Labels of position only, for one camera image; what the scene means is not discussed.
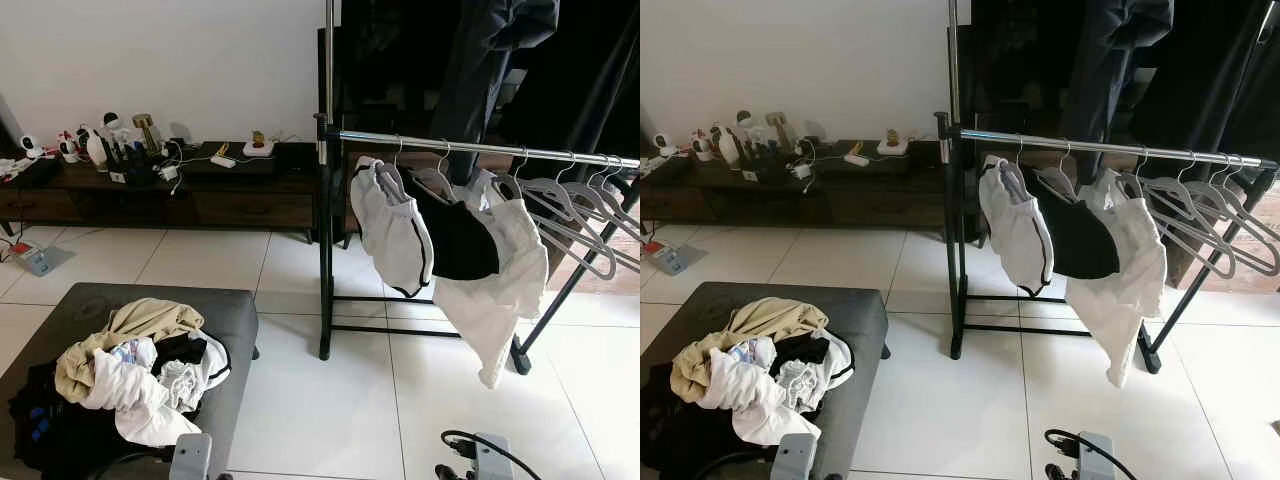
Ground white black-trimmed shirt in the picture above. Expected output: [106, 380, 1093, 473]
[348, 155, 436, 301]
[977, 155, 1056, 299]

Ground beige shirt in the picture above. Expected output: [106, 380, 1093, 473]
[55, 298, 206, 404]
[670, 298, 831, 404]

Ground long white garment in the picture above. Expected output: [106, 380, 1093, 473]
[432, 168, 551, 391]
[1065, 168, 1169, 389]

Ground black garment with blue marks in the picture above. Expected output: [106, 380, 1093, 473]
[640, 335, 831, 479]
[8, 335, 206, 479]

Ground plain black top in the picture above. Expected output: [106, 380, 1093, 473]
[1020, 165, 1121, 281]
[400, 165, 501, 283]

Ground grey power strip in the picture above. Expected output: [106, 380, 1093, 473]
[15, 240, 63, 278]
[650, 240, 691, 276]

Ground white crumpled garment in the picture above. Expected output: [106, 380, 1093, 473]
[697, 338, 823, 448]
[80, 338, 201, 448]

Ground dark wooden low cabinet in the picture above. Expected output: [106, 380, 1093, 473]
[0, 140, 346, 246]
[640, 140, 986, 246]

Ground dark navy trousers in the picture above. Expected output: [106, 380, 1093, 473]
[1060, 0, 1176, 181]
[430, 0, 561, 186]

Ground tall black cabinet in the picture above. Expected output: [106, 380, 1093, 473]
[318, 0, 640, 161]
[958, 0, 1280, 161]

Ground white figure with black head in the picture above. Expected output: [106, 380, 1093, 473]
[85, 110, 126, 169]
[715, 110, 756, 166]

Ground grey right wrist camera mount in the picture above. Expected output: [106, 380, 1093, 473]
[1075, 432, 1116, 480]
[472, 432, 516, 480]

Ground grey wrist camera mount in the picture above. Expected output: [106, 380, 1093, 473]
[775, 433, 821, 480]
[472, 432, 516, 480]
[1075, 432, 1116, 480]
[168, 433, 213, 480]

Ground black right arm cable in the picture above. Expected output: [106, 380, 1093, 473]
[440, 428, 546, 480]
[1043, 428, 1141, 480]

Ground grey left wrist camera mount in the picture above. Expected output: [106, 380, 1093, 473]
[775, 433, 821, 480]
[168, 433, 213, 480]

